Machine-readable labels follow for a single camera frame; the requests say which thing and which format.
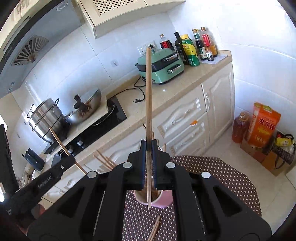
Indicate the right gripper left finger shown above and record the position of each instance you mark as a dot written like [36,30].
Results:
[135,175]

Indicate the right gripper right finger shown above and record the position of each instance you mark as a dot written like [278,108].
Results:
[161,175]

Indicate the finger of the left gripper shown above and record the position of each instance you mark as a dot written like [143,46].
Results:
[61,164]

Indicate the black glass gas hob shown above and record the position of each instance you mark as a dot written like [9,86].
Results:
[114,117]

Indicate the pink cylindrical utensil cup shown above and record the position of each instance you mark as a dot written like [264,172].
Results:
[160,199]

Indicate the black electric kettle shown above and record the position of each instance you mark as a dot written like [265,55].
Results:
[33,159]

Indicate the cream base cabinets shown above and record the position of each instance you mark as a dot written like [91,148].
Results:
[189,114]

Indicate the brown polka dot tablecloth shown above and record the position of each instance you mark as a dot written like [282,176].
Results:
[228,204]

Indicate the stainless steel steamer pot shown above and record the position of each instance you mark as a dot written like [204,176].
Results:
[47,115]

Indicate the steel wok with lid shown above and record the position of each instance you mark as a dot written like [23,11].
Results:
[84,106]

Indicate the green electric grill cooker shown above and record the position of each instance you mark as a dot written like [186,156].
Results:
[166,65]

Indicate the orange rice bag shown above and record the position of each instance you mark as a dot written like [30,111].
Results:
[262,126]

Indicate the cardboard box with bags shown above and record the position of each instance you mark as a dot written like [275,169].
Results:
[277,156]

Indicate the green yellow bottle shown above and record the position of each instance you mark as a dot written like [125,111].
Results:
[190,50]

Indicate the dark olive oil bottle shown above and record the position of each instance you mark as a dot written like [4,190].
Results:
[180,49]

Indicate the dark soy sauce bottle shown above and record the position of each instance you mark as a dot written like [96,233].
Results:
[200,45]

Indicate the red label sauce bottle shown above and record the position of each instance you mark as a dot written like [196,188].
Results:
[210,48]

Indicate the grey range hood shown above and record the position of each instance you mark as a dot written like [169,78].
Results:
[24,44]

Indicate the white wall socket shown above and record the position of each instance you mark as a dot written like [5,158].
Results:
[143,47]

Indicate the cream lattice wall cabinet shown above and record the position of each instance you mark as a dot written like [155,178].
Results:
[105,16]

